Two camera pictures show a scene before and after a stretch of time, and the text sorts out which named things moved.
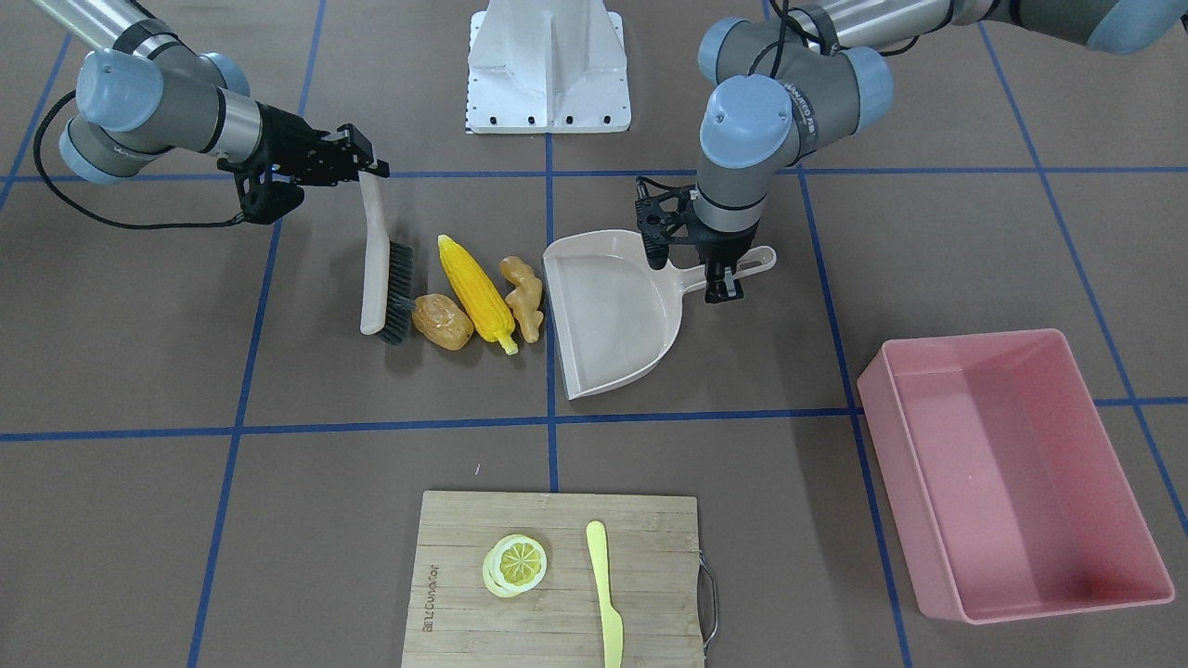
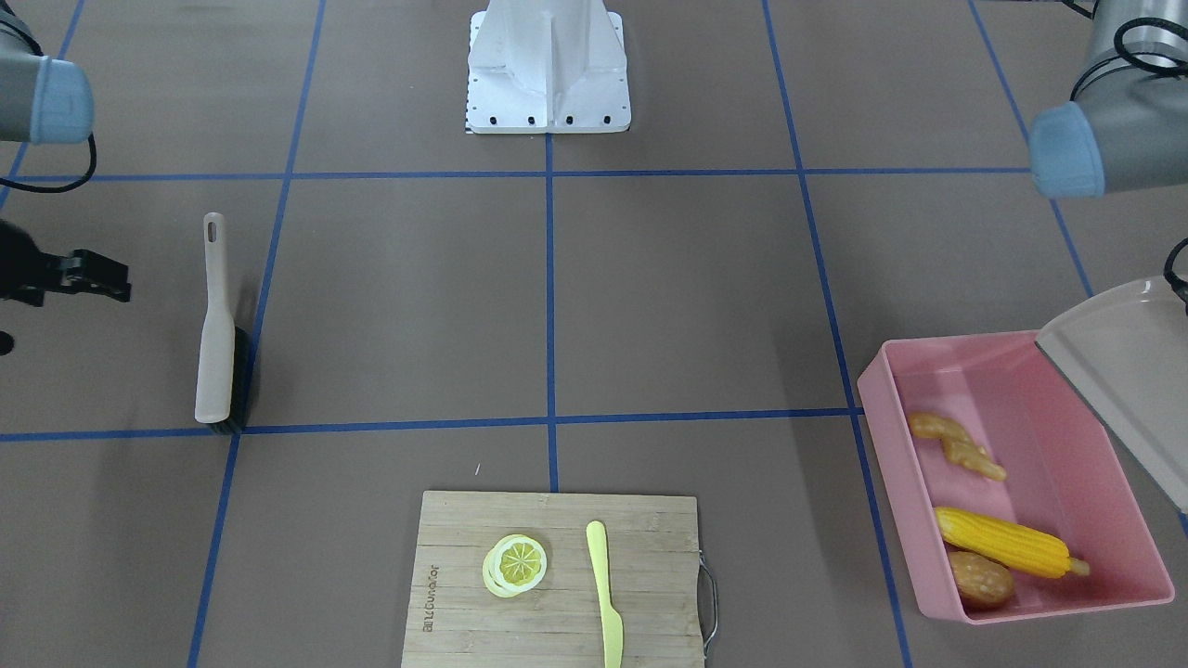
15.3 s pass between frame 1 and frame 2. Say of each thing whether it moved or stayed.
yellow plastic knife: stayed
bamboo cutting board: stayed
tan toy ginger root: moved
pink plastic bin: stayed
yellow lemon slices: stayed
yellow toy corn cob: moved
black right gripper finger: moved
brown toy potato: moved
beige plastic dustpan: moved
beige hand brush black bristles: moved
